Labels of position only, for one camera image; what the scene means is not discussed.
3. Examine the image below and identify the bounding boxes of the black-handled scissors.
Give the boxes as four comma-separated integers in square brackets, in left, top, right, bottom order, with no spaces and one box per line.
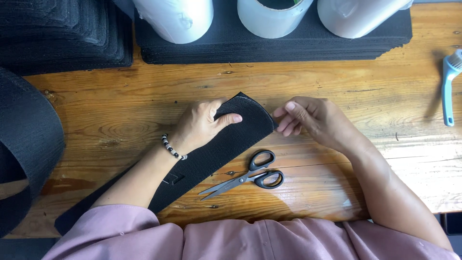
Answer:
[198,150,285,201]

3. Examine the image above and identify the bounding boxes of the clear tape roll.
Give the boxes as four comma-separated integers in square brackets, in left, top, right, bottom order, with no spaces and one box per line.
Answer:
[237,0,314,39]

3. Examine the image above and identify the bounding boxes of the light blue brush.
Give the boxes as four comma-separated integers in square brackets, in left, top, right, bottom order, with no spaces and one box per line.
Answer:
[442,48,462,127]

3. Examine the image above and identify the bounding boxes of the tall stack of black sheets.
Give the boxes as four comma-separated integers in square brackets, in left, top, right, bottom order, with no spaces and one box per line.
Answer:
[0,0,134,77]

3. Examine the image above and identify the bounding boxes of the black hook-and-loop strip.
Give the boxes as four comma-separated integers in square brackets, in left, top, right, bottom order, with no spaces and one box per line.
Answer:
[54,92,279,236]

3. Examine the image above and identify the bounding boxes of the person's left hand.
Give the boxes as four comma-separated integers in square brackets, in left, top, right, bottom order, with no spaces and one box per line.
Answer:
[168,97,243,156]

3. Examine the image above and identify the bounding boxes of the white film roll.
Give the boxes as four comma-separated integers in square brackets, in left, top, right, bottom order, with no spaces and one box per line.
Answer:
[317,0,414,39]
[131,0,214,45]

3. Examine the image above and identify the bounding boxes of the black and white bead bracelet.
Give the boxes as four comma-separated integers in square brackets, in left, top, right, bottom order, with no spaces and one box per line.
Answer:
[161,134,188,161]

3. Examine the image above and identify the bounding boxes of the person's pink shirt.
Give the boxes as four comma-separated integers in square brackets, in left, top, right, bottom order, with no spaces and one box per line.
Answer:
[41,204,461,260]

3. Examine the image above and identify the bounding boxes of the large black strip roll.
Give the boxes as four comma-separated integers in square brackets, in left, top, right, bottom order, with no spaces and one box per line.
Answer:
[0,66,66,239]

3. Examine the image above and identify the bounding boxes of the wide stack of black sheets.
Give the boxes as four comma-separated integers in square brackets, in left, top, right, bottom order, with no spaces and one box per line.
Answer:
[134,0,413,65]

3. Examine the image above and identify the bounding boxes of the person's right hand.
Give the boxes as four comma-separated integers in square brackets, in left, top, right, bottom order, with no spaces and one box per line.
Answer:
[272,96,357,153]

